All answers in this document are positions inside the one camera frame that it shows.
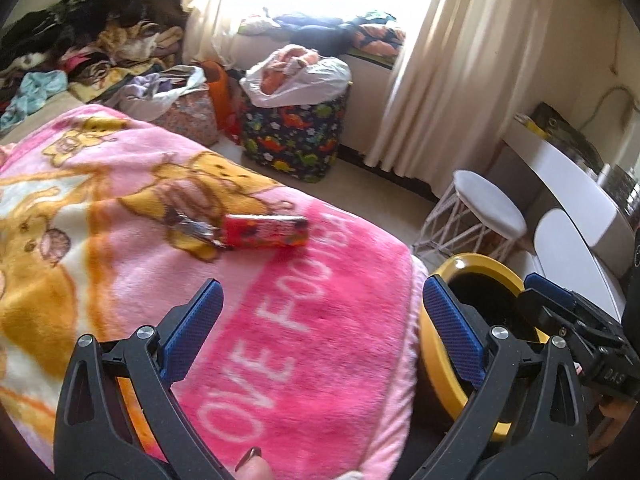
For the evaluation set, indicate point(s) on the pink cartoon fleece blanket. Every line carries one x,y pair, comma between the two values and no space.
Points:
313,358

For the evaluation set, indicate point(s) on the red snack wrapper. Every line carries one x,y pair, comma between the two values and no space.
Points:
240,231

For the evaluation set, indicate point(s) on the cream window curtain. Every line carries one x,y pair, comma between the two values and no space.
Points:
456,85

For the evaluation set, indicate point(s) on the pile of clothes on bed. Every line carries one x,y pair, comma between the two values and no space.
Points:
88,48

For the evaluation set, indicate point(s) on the green patterned snack wrapper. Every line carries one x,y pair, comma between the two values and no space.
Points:
200,230

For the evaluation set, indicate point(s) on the white plastic bag with clothes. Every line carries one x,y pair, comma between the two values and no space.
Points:
293,76

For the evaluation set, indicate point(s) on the clothes on window sill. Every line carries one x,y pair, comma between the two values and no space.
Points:
373,33

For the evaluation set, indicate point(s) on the person left hand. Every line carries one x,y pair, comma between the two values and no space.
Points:
252,466

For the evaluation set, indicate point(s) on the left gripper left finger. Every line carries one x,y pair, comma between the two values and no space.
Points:
94,436

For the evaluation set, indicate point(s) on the orange bag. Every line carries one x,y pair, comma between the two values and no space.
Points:
217,82

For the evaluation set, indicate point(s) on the dinosaur print laundry basket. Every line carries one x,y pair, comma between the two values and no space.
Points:
300,141

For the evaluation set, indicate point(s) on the floral fabric bag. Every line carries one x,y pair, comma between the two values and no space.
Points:
176,100

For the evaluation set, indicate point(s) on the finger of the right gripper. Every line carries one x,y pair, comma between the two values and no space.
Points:
545,293

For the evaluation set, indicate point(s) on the white desk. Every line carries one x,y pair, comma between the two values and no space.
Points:
600,223

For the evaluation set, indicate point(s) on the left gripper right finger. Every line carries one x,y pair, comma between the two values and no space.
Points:
525,418

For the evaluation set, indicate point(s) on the white wire stool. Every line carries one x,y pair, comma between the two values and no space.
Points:
473,215

